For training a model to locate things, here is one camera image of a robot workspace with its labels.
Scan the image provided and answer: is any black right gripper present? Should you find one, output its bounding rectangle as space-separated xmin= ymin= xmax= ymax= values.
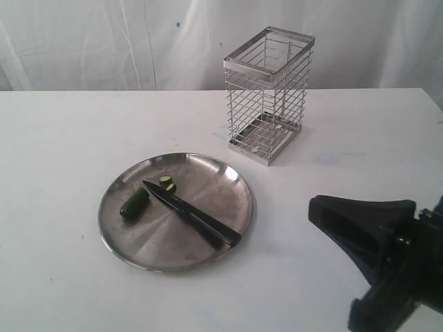
xmin=308 ymin=195 xmax=442 ymax=332

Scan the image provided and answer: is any cucumber slice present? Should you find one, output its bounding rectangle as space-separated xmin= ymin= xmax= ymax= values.
xmin=159 ymin=175 xmax=172 ymax=187
xmin=165 ymin=183 xmax=177 ymax=194

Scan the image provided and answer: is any wire metal utensil holder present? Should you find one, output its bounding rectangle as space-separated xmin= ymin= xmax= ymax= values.
xmin=224 ymin=26 xmax=316 ymax=166

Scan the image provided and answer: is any round stainless steel plate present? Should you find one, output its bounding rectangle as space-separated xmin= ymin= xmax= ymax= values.
xmin=98 ymin=152 xmax=255 ymax=273

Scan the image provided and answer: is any black handled kitchen knife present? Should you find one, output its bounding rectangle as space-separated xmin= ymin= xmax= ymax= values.
xmin=143 ymin=180 xmax=242 ymax=248

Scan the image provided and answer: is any green cucumber piece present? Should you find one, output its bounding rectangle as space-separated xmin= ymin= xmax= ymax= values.
xmin=120 ymin=187 xmax=150 ymax=219

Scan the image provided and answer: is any white backdrop curtain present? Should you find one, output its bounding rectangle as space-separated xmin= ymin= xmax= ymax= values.
xmin=1 ymin=1 xmax=442 ymax=99

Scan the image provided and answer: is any cucumber slice far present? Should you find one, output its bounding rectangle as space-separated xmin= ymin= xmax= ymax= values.
xmin=159 ymin=175 xmax=172 ymax=187

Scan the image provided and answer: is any cucumber slice near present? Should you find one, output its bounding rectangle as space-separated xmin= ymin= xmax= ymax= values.
xmin=165 ymin=183 xmax=177 ymax=194

